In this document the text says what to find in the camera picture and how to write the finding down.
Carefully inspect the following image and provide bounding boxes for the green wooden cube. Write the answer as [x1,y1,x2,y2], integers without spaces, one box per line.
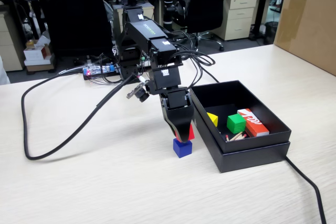
[226,113,247,134]

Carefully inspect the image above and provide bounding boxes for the black vertical stand pole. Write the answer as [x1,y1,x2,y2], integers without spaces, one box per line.
[162,0,175,33]

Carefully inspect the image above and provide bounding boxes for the thick black camera cable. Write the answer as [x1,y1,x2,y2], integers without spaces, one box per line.
[20,73,140,161]

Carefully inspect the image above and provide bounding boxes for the person in white shirt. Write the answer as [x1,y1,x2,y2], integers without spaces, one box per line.
[0,55,11,85]

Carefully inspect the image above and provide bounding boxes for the motor controller board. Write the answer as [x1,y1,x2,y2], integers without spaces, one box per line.
[82,63,119,80]

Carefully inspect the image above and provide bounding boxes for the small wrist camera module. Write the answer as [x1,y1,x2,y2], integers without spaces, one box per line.
[126,81,150,103]

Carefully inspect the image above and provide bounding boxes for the yellow wooden block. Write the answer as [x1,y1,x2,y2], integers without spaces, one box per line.
[206,112,219,127]

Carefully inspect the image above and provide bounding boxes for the white carton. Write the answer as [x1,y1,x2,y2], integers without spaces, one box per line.
[23,42,53,61]

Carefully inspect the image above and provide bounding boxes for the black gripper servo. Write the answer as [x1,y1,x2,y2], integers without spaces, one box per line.
[160,89,195,144]

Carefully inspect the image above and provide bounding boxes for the thin black servo wires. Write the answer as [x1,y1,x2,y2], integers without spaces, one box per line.
[99,31,216,96]

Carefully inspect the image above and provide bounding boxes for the black cardboard box tray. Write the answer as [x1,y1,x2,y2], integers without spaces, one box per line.
[189,79,292,154]

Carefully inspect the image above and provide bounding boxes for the white drawer cabinet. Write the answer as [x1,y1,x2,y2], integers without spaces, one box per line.
[214,0,258,41]

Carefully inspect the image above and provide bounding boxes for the orange and white matchbox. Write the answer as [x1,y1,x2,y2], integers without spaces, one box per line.
[237,108,270,137]

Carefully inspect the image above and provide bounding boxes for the blue wooden cube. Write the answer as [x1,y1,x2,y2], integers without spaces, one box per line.
[173,138,193,158]

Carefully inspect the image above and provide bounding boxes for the black open box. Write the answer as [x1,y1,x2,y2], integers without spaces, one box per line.
[187,95,291,174]

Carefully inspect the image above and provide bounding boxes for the black trash bin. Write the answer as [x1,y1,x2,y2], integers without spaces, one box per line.
[264,21,279,46]

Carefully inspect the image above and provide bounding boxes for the large brown cardboard box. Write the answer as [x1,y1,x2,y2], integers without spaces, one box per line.
[272,0,336,77]

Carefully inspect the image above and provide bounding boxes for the beige drawer cabinet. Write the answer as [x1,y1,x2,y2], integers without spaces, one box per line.
[0,5,26,72]
[112,1,155,36]

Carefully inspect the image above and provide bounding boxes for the red wooden cube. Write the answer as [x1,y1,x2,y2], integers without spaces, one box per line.
[173,123,196,142]

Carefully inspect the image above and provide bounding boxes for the large black office chair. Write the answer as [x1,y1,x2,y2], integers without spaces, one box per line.
[31,0,114,59]

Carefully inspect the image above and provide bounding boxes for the white paper sheet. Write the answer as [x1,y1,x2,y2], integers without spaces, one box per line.
[36,30,51,46]

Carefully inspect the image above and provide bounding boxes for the black power cable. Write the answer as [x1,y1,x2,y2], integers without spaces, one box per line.
[204,69,328,224]

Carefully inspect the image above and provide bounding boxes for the black mesh office chair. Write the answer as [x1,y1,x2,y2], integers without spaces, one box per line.
[174,0,233,56]

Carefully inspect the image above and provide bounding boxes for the low brown cardboard box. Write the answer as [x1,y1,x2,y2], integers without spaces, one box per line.
[24,58,56,73]

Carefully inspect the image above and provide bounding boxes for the black-legged office desk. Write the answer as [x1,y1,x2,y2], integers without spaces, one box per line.
[154,0,288,41]

